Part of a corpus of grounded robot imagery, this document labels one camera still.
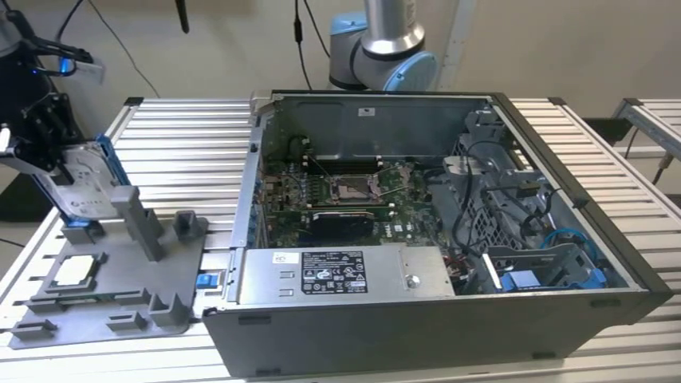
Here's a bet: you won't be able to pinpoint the grey disk bay cage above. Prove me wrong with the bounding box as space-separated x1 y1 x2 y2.
430 110 613 296

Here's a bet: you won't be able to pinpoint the black RAM slots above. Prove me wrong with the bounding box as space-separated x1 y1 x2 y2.
300 154 386 172

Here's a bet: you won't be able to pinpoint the black power wire bundle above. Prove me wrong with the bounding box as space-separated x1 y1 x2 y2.
452 141 567 256

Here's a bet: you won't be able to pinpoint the blue carrier in bay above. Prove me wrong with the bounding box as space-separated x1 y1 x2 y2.
499 270 545 290

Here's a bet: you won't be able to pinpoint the open grey PC case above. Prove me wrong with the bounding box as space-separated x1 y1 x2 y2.
202 89 676 379

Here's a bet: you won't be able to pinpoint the black cable with ferrite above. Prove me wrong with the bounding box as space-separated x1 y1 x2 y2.
294 0 316 91

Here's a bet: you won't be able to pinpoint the black expansion slot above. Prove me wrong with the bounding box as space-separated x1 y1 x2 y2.
311 200 394 211

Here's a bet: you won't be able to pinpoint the black camera cable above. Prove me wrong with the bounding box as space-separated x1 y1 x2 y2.
4 0 95 77

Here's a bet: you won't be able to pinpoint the metal slat side table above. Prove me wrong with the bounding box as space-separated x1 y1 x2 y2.
611 97 681 184

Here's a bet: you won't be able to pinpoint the black graphics card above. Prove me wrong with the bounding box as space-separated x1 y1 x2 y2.
308 210 376 246

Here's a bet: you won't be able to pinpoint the dark box behind tables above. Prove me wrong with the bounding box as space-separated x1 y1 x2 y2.
581 116 636 147

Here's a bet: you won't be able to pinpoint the hard disk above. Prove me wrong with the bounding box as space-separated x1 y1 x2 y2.
40 133 134 229

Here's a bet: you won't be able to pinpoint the locking lever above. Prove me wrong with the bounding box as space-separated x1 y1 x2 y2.
307 152 336 180

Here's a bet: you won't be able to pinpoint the grey parts rack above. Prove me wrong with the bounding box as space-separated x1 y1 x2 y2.
0 186 211 351

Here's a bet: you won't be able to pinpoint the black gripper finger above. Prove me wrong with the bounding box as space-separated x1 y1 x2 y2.
20 103 55 172
47 94 79 176

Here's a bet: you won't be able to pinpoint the green RAM stick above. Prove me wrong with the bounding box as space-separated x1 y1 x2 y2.
48 292 140 305

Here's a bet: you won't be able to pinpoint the CPU socket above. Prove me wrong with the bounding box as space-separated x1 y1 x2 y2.
328 173 383 201

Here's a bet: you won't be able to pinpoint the thin wall wire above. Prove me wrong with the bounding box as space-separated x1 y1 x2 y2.
87 0 162 97

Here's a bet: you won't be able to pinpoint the white cable tag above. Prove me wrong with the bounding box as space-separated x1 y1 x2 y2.
72 59 107 85

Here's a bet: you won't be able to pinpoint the green motherboard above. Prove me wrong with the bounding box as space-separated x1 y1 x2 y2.
260 157 454 249

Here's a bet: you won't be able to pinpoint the blue data wire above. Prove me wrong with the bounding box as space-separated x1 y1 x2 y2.
541 226 593 261

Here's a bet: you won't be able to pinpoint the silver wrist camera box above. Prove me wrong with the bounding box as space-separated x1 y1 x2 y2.
0 126 46 177

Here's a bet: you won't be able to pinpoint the silver CPU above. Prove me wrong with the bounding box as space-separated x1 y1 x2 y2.
50 255 107 289

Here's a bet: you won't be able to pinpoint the silver power supply unit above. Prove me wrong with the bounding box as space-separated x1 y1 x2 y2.
235 245 458 307

